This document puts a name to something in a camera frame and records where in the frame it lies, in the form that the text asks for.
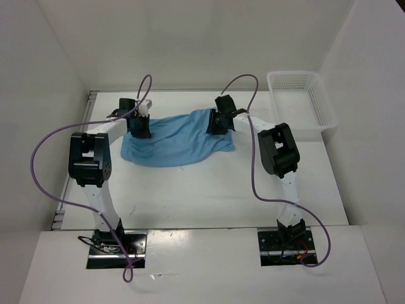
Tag purple cable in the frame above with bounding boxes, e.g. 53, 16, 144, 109
220, 74, 333, 269
30, 74, 153, 282

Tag blue shorts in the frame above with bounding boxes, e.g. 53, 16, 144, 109
120, 108, 235, 168

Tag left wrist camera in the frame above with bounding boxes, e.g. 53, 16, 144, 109
136, 99, 153, 117

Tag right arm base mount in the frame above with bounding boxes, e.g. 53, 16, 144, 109
257, 228, 318, 267

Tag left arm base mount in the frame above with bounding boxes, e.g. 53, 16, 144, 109
78, 231, 147, 269

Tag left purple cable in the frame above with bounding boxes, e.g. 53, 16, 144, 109
30, 74, 153, 282

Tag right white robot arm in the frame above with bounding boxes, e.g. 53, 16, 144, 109
207, 95, 306, 249

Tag white plastic basket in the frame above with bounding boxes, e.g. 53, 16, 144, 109
266, 71, 338, 136

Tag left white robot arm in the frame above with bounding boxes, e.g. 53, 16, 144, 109
68, 98, 153, 253

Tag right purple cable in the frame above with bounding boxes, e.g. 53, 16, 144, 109
220, 74, 333, 269

